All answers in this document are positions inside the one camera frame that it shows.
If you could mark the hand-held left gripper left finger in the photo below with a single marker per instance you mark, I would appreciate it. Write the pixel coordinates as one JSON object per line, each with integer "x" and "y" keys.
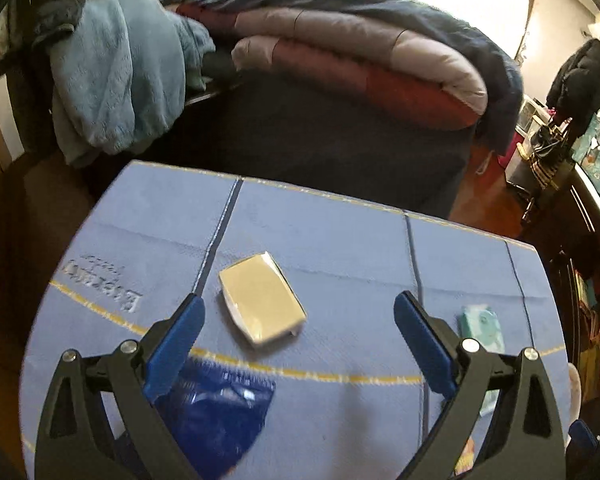
{"x": 174, "y": 345}

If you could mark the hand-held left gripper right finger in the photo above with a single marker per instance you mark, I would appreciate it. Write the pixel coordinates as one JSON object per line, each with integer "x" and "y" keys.
{"x": 425, "y": 345}

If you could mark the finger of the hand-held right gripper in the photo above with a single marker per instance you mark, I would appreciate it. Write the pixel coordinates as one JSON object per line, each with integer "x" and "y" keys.
{"x": 582, "y": 436}

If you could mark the teal tissue packet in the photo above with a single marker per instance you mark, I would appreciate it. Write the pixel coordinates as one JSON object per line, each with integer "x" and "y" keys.
{"x": 482, "y": 327}

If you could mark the blue plastic wrapper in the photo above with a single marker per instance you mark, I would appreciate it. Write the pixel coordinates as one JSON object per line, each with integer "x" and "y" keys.
{"x": 214, "y": 410}

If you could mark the orange paper bag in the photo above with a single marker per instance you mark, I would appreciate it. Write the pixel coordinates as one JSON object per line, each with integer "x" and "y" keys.
{"x": 597, "y": 360}

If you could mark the blue striped cloth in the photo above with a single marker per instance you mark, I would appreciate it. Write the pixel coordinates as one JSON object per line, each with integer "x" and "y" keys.
{"x": 330, "y": 240}

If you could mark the dark wooden desk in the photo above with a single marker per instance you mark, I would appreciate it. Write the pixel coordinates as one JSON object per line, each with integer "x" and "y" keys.
{"x": 595, "y": 240}

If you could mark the dark bed base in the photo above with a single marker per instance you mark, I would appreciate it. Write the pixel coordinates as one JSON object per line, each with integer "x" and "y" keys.
{"x": 330, "y": 160}

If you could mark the pink bin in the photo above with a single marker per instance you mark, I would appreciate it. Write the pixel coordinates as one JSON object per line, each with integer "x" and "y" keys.
{"x": 510, "y": 152}

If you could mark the striped handbag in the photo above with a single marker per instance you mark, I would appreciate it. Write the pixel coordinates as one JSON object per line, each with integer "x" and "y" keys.
{"x": 547, "y": 170}

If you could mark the white plastic container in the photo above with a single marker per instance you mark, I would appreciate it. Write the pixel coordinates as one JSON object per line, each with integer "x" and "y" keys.
{"x": 532, "y": 120}

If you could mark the light blue fleece blanket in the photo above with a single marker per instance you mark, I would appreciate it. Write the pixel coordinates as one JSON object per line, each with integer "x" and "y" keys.
{"x": 119, "y": 75}

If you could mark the pink folded quilt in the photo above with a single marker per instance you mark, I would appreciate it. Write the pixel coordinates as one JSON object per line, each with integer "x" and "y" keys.
{"x": 355, "y": 60}

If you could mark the black hanging coat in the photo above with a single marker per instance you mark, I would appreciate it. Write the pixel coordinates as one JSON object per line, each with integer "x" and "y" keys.
{"x": 580, "y": 80}

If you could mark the blue duvet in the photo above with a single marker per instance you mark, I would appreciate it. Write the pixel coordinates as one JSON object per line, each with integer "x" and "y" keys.
{"x": 430, "y": 15}

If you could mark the brown curtain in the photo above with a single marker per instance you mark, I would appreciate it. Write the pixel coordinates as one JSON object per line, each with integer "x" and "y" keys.
{"x": 527, "y": 15}

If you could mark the dark padded jacket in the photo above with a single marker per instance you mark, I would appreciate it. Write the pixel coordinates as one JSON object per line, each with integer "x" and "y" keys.
{"x": 54, "y": 15}

